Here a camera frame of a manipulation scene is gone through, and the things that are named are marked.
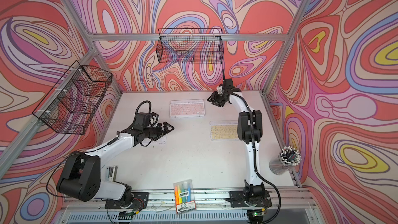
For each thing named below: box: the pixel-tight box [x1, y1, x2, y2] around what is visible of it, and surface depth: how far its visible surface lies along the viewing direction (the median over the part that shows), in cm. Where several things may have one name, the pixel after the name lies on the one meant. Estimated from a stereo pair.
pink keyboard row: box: [169, 99, 206, 118], surface depth 110 cm
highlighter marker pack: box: [173, 178, 197, 215], surface depth 75 cm
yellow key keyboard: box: [209, 120, 239, 142], surface depth 99 cm
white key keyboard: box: [152, 134, 168, 145], surface depth 95 cm
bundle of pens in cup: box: [268, 145, 302, 176], surface depth 73 cm
